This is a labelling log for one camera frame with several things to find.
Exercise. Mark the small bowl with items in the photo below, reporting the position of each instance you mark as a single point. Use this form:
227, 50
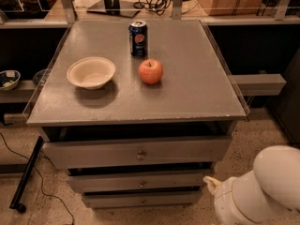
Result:
9, 79

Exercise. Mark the black bar on floor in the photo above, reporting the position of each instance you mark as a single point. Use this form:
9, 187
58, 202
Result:
16, 200

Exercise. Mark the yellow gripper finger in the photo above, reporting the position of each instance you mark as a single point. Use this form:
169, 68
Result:
212, 184

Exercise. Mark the dark plate on shelf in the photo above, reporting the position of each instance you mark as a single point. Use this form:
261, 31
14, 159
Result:
41, 77

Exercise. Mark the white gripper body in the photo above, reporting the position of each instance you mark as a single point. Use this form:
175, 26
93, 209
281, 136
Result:
224, 201

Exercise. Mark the grey drawer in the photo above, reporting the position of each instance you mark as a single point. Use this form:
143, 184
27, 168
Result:
110, 153
136, 180
142, 199

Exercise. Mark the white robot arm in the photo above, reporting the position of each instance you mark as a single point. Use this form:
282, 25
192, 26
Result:
270, 190

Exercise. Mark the grey drawer cabinet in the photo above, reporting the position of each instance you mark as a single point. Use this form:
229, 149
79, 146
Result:
194, 97

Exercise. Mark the grey bottom drawer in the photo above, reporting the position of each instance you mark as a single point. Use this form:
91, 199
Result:
142, 199

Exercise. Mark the beige paper bowl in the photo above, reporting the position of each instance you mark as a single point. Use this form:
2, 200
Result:
91, 72

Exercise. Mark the blue pepsi can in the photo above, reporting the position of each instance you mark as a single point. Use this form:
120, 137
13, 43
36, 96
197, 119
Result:
138, 38

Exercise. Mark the black monitor stand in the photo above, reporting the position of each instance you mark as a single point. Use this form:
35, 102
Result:
118, 8

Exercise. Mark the grey top drawer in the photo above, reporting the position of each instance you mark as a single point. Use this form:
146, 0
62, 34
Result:
110, 153

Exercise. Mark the red apple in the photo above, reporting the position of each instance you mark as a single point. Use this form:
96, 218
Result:
150, 71

